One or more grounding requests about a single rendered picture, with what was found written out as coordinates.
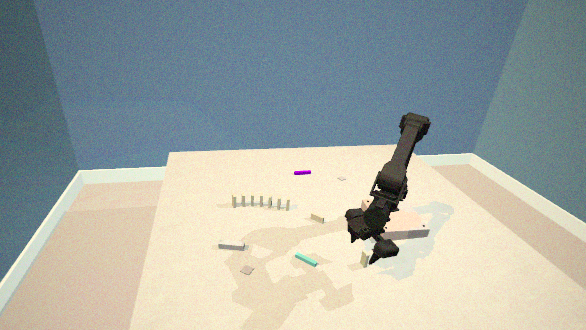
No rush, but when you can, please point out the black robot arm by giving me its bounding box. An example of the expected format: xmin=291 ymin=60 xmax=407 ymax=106
xmin=347 ymin=112 xmax=431 ymax=241

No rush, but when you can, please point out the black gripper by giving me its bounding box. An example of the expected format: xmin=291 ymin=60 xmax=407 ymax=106
xmin=345 ymin=208 xmax=399 ymax=265

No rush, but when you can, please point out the teal flat bar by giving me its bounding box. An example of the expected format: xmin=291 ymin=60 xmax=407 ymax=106
xmin=295 ymin=252 xmax=317 ymax=267

